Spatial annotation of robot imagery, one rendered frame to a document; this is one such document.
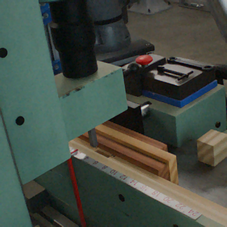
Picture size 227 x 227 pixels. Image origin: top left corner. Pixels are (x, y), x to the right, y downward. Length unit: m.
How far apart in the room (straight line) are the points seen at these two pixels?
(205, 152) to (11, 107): 0.33
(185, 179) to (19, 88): 0.30
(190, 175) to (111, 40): 0.82
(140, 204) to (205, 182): 0.13
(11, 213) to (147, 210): 0.18
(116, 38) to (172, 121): 0.74
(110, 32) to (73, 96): 0.85
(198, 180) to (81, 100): 0.21
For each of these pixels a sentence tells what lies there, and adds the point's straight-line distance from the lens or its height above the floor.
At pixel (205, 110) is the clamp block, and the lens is 0.83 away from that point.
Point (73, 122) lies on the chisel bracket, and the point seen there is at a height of 1.03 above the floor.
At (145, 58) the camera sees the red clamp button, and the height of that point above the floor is 1.03.
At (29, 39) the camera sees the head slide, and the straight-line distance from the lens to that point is 0.55.
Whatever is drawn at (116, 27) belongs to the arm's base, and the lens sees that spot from 1.49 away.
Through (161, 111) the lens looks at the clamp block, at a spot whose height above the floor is 0.96.
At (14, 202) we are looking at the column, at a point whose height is 1.02.
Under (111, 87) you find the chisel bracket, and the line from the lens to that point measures 0.69.
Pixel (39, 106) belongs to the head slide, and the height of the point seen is 1.09.
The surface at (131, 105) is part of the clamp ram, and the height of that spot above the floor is 1.00.
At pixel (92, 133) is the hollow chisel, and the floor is 0.97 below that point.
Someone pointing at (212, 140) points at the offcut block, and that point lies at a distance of 0.75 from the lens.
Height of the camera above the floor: 1.33
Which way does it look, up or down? 27 degrees down
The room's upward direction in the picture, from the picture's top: 9 degrees counter-clockwise
